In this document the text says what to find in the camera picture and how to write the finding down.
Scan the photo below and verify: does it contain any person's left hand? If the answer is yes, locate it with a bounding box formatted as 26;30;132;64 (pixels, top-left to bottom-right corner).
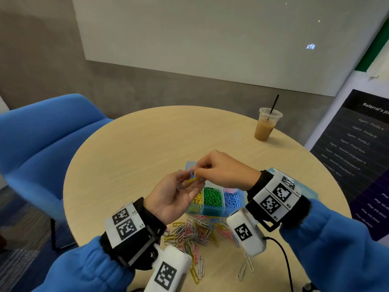
143;170;205;225

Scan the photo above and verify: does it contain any person's right hand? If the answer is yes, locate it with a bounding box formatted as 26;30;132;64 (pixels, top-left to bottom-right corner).
193;149;262;191

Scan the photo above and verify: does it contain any bunch of blue paper clips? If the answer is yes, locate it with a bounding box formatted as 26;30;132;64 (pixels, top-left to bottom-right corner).
224;191;243;208

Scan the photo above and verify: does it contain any bunch of green paper clips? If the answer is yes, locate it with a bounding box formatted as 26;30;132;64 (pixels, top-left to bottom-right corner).
202;187;224;208

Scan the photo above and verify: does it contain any blue compartment organizer box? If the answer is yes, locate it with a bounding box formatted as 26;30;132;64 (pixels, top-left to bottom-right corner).
184;161;247;218

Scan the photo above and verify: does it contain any pile of coloured paper clips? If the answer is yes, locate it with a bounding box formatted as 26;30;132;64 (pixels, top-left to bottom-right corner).
164;216;256;285

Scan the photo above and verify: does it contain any person's left forearm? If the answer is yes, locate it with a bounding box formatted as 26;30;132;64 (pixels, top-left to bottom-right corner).
33;198;168;292

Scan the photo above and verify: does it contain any blue transparent box lid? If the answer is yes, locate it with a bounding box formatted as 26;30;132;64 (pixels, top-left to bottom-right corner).
267;167;319;201

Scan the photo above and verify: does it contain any left wrist marker band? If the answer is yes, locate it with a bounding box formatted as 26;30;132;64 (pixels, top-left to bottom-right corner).
105;204;147;249

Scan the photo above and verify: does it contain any wrist marker band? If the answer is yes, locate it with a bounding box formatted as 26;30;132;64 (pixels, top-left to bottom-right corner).
105;204;147;249
249;173;303;224

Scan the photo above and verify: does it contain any right wrist marker band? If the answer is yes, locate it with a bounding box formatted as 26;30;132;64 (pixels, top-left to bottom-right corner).
249;173;303;224

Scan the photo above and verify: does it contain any iced coffee plastic cup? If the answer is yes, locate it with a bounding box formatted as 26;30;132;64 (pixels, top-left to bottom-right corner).
254;107;284;142

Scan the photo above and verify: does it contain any round wooden table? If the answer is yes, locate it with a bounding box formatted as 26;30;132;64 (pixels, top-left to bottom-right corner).
62;105;352;292

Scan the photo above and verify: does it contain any standing poster banner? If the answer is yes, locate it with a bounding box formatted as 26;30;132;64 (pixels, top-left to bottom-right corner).
304;15;389;241

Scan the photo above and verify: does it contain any blue upholstered chair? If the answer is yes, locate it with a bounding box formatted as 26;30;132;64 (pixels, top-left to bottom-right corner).
0;93;114;253

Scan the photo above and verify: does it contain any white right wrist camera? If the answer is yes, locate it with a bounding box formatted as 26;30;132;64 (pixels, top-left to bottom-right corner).
226;208;267;257

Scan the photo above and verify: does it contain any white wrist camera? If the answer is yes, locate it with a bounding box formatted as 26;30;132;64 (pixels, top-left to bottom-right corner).
144;243;194;292
226;208;267;257

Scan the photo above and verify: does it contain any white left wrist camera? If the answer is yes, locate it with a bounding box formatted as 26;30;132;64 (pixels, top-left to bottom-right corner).
144;243;194;292

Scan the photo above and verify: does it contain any black camera cable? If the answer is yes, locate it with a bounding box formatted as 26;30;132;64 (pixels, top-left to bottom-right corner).
264;236;295;292

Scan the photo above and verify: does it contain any white wall board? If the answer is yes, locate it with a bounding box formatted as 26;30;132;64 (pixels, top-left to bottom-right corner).
72;0;389;97

